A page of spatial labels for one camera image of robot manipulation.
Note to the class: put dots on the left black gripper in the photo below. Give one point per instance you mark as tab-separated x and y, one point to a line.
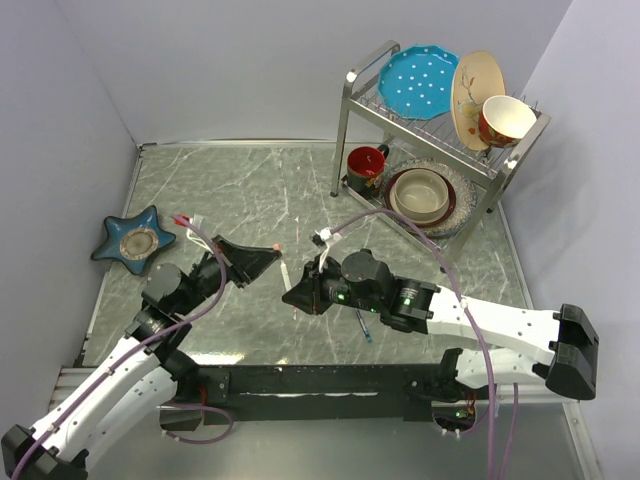
246	263

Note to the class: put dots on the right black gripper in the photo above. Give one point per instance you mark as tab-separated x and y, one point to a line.
309	293

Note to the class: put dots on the white orange-tipped marker pen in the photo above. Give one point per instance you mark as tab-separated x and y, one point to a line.
285	275

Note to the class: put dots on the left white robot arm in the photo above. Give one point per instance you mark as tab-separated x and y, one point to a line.
144	370

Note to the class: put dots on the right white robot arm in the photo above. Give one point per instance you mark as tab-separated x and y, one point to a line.
557	349

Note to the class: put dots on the blue marker pen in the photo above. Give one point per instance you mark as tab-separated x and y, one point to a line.
363	326

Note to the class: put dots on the blue star-shaped dish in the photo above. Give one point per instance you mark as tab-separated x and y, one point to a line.
133	241

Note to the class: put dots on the red black mug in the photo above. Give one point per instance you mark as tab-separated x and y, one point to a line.
365	166

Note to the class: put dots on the beige bowl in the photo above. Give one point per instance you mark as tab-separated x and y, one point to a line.
420	192

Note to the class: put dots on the steel dish rack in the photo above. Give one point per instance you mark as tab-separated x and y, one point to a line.
490	171

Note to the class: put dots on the blue polka-dot plate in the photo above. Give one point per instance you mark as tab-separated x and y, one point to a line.
416	82

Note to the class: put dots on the red white bowl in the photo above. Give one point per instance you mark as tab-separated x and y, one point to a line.
504	121

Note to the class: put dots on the cream floral plate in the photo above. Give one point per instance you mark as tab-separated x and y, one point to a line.
477	77

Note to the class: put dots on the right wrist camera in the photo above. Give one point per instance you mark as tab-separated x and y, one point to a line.
325	238

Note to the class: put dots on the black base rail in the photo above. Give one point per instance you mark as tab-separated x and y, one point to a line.
326	392

